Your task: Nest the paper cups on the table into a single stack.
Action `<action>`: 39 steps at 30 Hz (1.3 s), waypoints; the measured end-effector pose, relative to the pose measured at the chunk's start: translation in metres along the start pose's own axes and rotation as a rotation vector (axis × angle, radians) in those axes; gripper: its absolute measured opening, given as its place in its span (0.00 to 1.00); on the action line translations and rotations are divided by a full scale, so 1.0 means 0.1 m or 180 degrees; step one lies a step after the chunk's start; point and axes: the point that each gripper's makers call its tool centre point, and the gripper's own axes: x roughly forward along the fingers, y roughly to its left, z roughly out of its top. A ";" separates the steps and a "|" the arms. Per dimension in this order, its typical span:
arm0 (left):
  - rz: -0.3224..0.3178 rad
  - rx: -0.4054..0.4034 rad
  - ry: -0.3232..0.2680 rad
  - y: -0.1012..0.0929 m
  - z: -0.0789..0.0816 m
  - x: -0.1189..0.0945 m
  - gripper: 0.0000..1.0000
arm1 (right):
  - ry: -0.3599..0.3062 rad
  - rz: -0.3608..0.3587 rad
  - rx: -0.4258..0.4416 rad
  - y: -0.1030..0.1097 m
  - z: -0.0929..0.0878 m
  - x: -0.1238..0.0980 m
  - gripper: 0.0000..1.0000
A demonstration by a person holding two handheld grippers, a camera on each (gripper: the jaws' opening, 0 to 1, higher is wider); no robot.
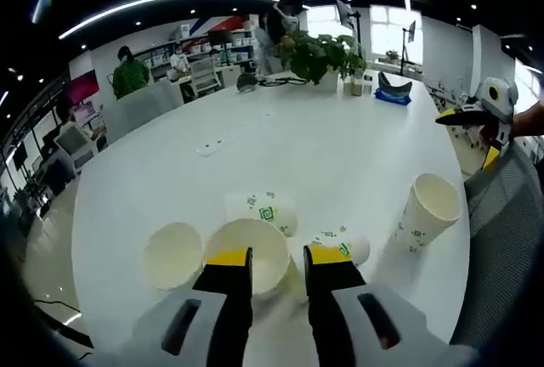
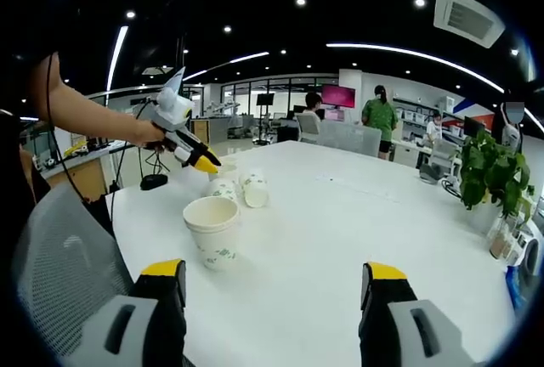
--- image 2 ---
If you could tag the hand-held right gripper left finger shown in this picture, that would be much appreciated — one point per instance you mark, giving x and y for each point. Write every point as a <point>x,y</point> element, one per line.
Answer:
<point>140,333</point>

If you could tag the white table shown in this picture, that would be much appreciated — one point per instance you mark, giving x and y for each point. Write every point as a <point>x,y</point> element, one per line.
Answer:
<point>297,235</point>

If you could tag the curved ceiling light strip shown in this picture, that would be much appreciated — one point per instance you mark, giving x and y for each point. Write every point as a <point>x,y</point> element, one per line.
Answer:
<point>416,59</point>

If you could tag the clear glass jar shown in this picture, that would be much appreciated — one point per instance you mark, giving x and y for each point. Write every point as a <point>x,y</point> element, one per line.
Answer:
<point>512,241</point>

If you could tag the ceiling air vent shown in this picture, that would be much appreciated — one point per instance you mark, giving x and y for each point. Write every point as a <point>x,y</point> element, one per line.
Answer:
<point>467,16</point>

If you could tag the potted green plant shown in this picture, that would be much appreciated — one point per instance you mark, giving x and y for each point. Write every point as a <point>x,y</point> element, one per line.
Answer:
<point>493,171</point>

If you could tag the black desk monitor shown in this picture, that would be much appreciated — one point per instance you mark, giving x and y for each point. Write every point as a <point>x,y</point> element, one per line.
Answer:
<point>474,127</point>

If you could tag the wooden cabinet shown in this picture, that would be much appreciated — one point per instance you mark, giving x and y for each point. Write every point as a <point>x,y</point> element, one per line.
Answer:
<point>81,176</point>

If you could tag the black flat device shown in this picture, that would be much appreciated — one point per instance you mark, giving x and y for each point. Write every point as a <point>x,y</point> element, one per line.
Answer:
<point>154,182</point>

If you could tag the grey mesh office chair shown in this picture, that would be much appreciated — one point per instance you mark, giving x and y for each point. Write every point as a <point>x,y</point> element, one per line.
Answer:
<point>64,256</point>

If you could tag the green print paper cup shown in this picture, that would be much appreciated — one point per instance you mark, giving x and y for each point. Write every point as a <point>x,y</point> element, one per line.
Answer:
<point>228,171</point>
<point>222,190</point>
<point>254,190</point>

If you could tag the nested paper cup stack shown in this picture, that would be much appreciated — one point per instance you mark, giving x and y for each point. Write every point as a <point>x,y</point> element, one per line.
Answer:
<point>217,248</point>

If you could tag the glass jar brown contents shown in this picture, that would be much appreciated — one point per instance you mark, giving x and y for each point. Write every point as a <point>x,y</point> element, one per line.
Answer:
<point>497,246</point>

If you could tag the white storage shelf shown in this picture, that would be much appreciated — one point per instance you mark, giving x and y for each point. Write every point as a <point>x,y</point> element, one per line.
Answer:
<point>412,114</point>

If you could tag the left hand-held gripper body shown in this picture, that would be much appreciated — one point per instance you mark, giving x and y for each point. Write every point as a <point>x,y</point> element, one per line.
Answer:
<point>174,108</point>

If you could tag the pink screen monitor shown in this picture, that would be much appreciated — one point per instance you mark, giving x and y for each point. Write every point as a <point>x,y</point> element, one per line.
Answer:
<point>338,96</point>

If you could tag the person's left hand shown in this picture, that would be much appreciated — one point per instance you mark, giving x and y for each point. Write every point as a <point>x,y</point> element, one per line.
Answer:
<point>149,135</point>

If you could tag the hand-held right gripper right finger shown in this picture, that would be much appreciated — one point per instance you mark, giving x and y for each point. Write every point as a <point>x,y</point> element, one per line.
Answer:
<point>404,337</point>

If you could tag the black screen on stand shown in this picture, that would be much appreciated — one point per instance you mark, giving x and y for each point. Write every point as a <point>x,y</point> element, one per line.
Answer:
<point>265,99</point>

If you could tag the grey rounded object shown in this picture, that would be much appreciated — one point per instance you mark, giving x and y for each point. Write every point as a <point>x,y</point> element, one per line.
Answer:
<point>430,173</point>

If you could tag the blue packet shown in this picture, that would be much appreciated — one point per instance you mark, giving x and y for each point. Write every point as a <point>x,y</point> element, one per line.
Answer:
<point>517,288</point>

